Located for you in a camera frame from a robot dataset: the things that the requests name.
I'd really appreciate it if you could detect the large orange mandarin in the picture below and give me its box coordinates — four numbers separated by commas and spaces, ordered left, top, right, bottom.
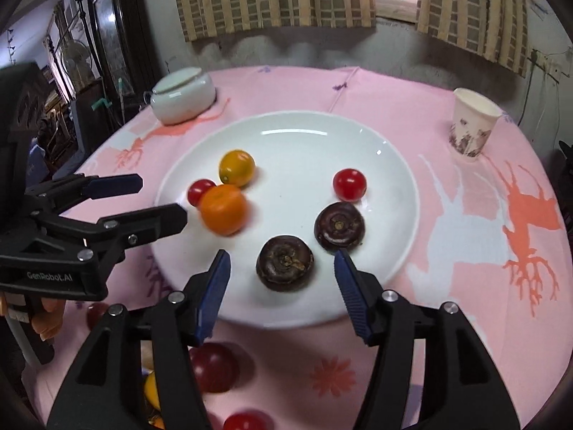
149, 415, 165, 429

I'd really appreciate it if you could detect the person's left hand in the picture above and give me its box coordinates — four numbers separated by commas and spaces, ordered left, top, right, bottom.
0, 292, 67, 342

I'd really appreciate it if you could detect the pink patterned tablecloth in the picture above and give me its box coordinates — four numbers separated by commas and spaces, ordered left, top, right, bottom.
71, 66, 572, 429

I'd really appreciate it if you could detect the yellow green citrus fruit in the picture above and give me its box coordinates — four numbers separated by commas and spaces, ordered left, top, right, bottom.
144, 372, 160, 412

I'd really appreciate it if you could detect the right plaid curtain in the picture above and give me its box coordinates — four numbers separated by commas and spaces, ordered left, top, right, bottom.
416, 0, 529, 77

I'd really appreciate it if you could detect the red cherry tomato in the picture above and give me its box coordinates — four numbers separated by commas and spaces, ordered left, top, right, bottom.
222, 412, 268, 430
187, 179, 217, 207
332, 168, 367, 202

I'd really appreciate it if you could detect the dark wooden cabinet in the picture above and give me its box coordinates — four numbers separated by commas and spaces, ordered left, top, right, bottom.
87, 0, 161, 120

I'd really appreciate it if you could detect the white ceramic lidded jar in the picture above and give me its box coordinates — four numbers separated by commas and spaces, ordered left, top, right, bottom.
150, 67, 217, 126

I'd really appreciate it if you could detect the small yellow tomato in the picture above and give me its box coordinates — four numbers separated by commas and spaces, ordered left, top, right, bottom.
218, 149, 256, 187

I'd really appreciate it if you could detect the standing fan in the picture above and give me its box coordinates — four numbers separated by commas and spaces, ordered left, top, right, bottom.
47, 0, 99, 99

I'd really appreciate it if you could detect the large red plum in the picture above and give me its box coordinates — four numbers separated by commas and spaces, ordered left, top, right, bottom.
189, 343, 240, 394

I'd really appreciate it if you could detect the small orange mandarin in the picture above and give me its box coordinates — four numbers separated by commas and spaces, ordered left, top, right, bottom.
198, 185, 250, 236

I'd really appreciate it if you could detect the white oval plate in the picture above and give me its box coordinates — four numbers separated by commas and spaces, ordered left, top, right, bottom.
151, 112, 420, 329

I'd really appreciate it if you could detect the floral paper cup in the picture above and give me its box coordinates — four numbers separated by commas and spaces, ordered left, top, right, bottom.
449, 87, 503, 161

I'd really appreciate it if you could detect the dark red plum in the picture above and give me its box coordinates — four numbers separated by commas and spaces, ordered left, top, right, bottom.
86, 302, 109, 331

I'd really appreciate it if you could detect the wall power strip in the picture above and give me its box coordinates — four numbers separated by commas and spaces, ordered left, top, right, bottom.
529, 49, 562, 83

